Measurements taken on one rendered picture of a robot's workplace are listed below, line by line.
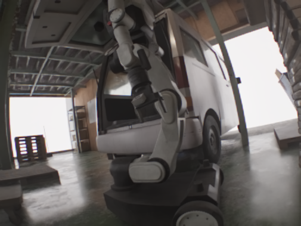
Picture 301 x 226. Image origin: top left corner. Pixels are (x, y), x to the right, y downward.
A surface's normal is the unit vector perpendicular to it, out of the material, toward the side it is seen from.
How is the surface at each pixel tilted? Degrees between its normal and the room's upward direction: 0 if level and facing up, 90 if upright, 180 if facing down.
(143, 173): 90
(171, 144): 90
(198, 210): 85
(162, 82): 90
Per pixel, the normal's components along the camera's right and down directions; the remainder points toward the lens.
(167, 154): -0.41, -0.03
